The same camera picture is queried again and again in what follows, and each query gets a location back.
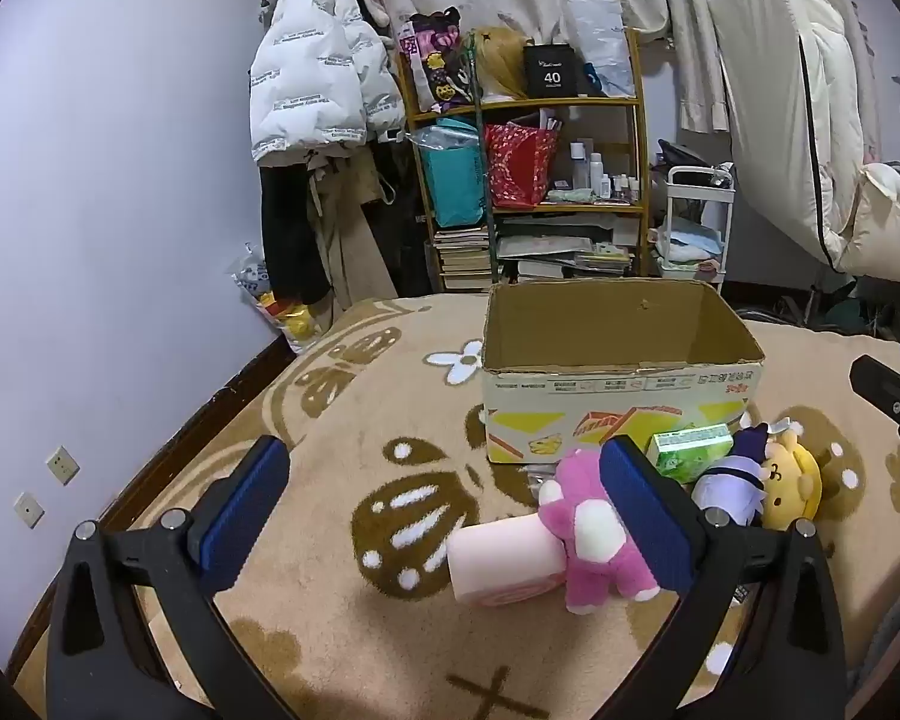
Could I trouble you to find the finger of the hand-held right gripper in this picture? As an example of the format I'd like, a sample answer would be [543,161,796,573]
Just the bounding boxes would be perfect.
[850,355,900,482]

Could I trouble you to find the white utility cart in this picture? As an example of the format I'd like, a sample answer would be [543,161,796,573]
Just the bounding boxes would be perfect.
[655,163,737,295]

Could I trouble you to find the printed cardboard box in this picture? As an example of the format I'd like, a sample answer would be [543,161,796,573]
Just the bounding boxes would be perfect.
[481,279,766,466]

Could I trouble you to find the beige coat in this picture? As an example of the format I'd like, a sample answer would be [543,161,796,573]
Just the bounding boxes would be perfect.
[307,146,400,310]

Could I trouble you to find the group of cosmetic bottles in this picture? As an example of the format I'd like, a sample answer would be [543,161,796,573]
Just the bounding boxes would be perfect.
[568,139,641,203]

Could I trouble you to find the purple printed bag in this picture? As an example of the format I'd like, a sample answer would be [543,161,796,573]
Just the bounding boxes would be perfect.
[397,7,475,113]

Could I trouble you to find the white puffer jacket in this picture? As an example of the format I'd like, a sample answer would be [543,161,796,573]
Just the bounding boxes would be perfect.
[249,0,407,167]

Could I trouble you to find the green pole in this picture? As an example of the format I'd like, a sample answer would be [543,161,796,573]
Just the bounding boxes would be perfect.
[466,34,497,293]

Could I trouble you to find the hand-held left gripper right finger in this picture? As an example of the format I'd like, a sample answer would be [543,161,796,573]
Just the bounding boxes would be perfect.
[598,435,848,720]

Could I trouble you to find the red patterned bag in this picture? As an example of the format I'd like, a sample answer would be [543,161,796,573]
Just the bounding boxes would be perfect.
[484,122,560,210]

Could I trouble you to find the teal bag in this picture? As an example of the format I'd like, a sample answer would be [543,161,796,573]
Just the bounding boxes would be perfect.
[418,120,489,230]

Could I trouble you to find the yellow plush toy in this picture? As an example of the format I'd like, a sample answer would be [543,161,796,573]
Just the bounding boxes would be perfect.
[761,424,824,531]

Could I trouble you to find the cream quilt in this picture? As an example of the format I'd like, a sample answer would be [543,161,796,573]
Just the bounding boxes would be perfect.
[838,161,900,287]

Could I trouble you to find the beige patterned rug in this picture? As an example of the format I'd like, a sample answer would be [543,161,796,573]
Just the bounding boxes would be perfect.
[15,292,900,720]

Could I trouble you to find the pink plush toy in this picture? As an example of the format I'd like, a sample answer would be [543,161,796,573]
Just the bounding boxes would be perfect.
[538,448,661,612]

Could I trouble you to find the black box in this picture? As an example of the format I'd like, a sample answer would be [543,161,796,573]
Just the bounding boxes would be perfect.
[523,43,588,99]

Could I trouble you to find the pink foam cushion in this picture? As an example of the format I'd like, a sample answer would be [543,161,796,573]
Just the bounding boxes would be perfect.
[448,514,565,608]

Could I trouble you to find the plastic bag of toys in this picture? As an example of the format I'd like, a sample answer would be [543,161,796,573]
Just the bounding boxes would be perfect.
[231,244,332,355]

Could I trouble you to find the stack of books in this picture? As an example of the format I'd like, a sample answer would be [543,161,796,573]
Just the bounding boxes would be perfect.
[431,225,493,293]

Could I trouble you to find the green tissue pack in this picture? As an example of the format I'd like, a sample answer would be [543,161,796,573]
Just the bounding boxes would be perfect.
[645,424,734,485]

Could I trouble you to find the wooden shelf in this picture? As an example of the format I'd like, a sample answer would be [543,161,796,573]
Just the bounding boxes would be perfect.
[397,28,651,292]

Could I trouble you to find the black hanging garment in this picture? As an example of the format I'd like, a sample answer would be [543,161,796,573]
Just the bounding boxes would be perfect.
[259,161,332,307]

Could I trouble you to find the white plastic bag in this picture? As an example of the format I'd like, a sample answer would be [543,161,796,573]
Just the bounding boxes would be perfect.
[568,0,638,98]

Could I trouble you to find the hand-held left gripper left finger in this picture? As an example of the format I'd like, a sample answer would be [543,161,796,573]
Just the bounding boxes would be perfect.
[45,435,301,720]

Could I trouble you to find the pile of books and papers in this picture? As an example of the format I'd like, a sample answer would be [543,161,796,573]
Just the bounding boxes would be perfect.
[495,212,640,286]

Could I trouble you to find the blonde wig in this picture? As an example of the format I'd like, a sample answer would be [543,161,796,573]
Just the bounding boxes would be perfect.
[471,26,539,103]

